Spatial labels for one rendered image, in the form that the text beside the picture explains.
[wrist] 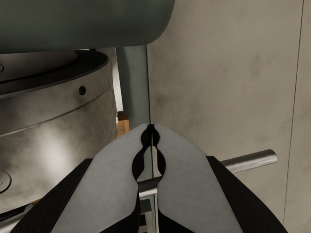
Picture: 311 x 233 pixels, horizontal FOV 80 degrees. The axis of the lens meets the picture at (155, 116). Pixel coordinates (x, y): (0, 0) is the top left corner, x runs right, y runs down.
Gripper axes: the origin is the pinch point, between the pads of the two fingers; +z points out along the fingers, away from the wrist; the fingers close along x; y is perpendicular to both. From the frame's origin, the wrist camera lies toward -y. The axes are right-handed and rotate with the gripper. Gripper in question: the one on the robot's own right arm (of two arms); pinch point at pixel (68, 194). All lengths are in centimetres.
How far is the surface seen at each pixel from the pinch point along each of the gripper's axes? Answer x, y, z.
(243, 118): -108, 55, 126
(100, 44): 13.6, -31.3, 12.2
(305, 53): -109, -3, 173
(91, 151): 9.8, -17.7, 8.8
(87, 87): 8.4, -26.0, 9.6
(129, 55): -54, -19, 19
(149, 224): -15.5, 41.2, 18.5
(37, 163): 13.6, -19.9, 4.1
